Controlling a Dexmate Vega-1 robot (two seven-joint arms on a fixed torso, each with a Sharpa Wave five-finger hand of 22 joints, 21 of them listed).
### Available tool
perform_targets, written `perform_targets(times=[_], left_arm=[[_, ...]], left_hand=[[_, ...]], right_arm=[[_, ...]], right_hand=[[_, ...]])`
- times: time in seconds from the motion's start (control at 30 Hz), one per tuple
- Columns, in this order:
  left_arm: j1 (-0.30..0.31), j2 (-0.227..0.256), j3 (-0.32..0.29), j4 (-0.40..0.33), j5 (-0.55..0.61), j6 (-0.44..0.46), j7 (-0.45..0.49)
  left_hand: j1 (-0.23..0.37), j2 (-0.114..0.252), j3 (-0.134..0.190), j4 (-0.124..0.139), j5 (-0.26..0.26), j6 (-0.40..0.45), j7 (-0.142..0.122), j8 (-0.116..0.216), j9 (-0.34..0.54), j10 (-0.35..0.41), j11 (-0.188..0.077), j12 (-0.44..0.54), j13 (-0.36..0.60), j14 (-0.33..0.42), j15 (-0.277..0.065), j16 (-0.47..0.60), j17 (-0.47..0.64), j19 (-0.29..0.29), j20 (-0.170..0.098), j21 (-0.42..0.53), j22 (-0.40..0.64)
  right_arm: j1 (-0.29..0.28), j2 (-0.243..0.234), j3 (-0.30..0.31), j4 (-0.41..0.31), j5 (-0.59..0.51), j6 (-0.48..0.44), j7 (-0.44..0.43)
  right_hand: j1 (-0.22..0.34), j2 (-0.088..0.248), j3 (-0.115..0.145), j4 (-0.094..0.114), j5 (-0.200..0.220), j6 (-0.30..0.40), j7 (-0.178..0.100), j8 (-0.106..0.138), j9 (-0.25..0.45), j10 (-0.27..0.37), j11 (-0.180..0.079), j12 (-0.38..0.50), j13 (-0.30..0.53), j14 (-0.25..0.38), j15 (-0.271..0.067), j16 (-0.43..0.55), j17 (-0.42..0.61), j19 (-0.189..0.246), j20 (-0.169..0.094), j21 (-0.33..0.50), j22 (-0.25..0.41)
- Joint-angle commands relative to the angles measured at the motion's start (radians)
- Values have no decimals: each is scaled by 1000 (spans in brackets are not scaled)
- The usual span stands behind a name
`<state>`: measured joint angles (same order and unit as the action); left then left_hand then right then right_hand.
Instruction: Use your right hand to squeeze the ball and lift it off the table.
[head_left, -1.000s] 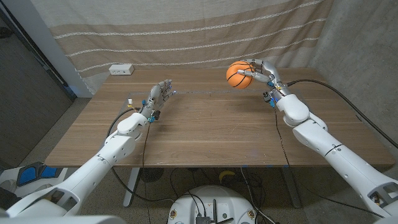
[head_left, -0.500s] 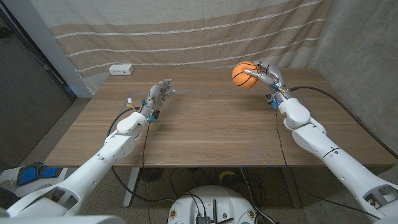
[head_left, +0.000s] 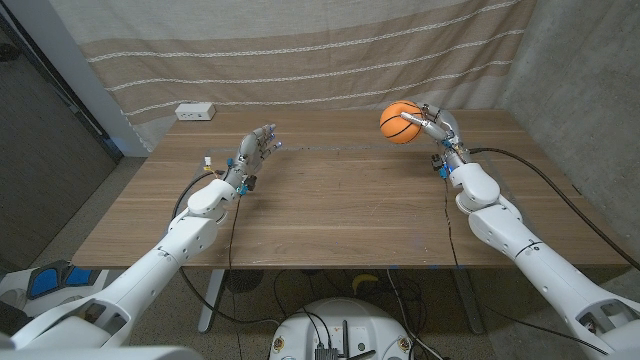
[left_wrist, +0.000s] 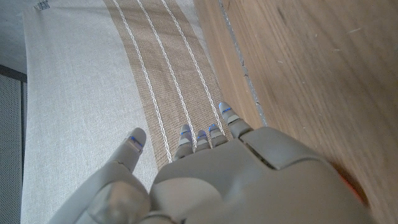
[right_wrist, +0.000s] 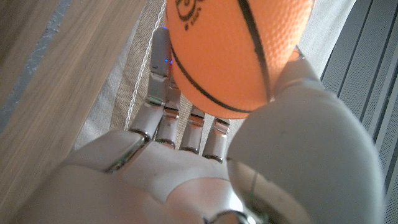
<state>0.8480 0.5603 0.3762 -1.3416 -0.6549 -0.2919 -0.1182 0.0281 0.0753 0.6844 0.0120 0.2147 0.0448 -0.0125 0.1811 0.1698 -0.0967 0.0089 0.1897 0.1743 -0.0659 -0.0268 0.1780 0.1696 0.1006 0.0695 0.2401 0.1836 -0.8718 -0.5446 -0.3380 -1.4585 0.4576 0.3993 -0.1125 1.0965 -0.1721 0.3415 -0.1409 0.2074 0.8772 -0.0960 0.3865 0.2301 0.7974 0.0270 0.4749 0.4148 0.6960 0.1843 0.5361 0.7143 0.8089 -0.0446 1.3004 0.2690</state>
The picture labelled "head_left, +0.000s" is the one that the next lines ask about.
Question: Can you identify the white floor cable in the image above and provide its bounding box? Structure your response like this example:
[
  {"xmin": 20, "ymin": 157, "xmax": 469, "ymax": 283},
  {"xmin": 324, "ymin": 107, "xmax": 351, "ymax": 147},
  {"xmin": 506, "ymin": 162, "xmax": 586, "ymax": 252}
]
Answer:
[{"xmin": 386, "ymin": 269, "xmax": 444, "ymax": 360}]

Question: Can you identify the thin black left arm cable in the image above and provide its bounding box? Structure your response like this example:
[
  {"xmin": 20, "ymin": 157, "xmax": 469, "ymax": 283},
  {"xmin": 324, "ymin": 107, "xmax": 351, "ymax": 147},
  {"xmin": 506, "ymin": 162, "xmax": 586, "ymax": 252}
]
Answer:
[{"xmin": 228, "ymin": 195, "xmax": 247, "ymax": 360}]

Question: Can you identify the beige striped backdrop cloth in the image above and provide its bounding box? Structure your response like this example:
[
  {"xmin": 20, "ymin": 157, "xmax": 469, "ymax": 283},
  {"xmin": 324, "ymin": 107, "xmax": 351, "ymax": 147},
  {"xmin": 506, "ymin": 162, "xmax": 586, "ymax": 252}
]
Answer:
[{"xmin": 47, "ymin": 0, "xmax": 539, "ymax": 151}]

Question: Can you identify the white table leg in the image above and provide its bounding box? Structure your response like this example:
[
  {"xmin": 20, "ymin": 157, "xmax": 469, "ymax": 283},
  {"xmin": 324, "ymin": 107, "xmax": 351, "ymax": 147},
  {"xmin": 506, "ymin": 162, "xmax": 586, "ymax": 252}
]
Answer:
[
  {"xmin": 198, "ymin": 269, "xmax": 226, "ymax": 334},
  {"xmin": 452, "ymin": 269, "xmax": 485, "ymax": 335}
]

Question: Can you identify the black round fan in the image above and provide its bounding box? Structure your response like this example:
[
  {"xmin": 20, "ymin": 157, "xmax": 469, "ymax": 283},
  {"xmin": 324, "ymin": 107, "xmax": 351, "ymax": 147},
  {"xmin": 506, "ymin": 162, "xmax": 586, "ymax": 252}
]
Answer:
[{"xmin": 224, "ymin": 269, "xmax": 265, "ymax": 294}]

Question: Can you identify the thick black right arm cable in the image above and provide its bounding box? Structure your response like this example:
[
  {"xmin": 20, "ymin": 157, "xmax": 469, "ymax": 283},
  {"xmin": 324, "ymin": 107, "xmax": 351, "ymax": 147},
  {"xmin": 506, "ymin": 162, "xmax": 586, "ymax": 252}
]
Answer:
[{"xmin": 468, "ymin": 146, "xmax": 640, "ymax": 273}]

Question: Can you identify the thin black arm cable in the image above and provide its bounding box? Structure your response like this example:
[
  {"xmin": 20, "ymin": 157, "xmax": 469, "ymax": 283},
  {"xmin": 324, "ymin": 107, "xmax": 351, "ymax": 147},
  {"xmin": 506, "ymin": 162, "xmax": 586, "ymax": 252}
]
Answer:
[
  {"xmin": 228, "ymin": 195, "xmax": 247, "ymax": 360},
  {"xmin": 443, "ymin": 177, "xmax": 609, "ymax": 356}
]

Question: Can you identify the yellow curved object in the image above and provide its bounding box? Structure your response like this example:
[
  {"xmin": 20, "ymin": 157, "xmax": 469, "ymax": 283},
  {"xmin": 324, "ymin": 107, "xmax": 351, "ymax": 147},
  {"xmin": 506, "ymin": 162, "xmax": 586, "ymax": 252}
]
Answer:
[{"xmin": 351, "ymin": 273, "xmax": 380, "ymax": 295}]

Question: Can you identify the white power strip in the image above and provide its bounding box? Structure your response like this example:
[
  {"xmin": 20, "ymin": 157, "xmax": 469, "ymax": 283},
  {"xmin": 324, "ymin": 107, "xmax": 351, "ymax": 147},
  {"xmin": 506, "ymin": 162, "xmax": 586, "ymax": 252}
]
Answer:
[{"xmin": 174, "ymin": 101, "xmax": 217, "ymax": 122}]

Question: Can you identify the orange mini basketball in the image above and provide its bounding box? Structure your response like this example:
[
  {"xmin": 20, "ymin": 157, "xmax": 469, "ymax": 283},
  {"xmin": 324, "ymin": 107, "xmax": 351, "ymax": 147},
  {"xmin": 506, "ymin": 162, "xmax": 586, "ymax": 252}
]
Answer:
[{"xmin": 379, "ymin": 100, "xmax": 425, "ymax": 145}]

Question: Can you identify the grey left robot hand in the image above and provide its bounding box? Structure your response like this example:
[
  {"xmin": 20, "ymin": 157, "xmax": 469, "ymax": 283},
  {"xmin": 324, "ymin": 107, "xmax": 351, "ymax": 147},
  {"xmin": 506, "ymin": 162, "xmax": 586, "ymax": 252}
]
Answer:
[{"xmin": 224, "ymin": 123, "xmax": 282, "ymax": 191}]

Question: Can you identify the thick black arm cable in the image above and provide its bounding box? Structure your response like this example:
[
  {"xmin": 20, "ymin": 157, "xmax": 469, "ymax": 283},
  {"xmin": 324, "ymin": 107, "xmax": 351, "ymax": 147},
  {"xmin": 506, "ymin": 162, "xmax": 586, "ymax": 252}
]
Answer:
[
  {"xmin": 468, "ymin": 146, "xmax": 640, "ymax": 273},
  {"xmin": 169, "ymin": 169, "xmax": 281, "ymax": 327}
]

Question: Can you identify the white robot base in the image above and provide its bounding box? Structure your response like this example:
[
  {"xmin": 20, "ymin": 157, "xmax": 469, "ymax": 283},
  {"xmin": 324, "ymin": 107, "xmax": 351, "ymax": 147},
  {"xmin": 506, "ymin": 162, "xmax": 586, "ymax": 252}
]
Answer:
[{"xmin": 268, "ymin": 298, "xmax": 415, "ymax": 360}]

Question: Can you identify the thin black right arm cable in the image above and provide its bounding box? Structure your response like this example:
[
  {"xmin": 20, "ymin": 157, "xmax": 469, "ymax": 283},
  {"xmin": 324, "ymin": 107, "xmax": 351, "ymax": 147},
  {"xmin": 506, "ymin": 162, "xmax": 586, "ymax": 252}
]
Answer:
[{"xmin": 443, "ymin": 177, "xmax": 609, "ymax": 356}]

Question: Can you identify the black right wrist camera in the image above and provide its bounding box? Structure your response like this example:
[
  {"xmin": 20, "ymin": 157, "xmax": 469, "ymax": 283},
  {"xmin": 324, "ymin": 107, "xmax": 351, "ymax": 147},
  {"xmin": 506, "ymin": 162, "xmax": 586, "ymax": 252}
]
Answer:
[{"xmin": 431, "ymin": 153, "xmax": 449, "ymax": 179}]

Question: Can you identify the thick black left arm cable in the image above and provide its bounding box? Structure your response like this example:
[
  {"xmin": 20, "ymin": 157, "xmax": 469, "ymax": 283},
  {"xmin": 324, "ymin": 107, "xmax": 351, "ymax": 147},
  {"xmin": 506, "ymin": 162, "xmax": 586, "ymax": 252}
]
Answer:
[{"xmin": 169, "ymin": 169, "xmax": 281, "ymax": 327}]

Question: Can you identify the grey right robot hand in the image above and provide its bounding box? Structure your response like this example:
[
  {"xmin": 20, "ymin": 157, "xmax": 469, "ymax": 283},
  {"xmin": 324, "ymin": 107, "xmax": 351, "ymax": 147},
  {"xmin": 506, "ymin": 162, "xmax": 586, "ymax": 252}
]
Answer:
[{"xmin": 399, "ymin": 103, "xmax": 471, "ymax": 169}]

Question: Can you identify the blue black foot pedal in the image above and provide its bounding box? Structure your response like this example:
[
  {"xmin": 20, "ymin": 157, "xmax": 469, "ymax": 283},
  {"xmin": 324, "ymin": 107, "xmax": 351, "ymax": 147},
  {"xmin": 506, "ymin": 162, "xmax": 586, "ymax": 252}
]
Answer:
[{"xmin": 27, "ymin": 259, "xmax": 104, "ymax": 300}]

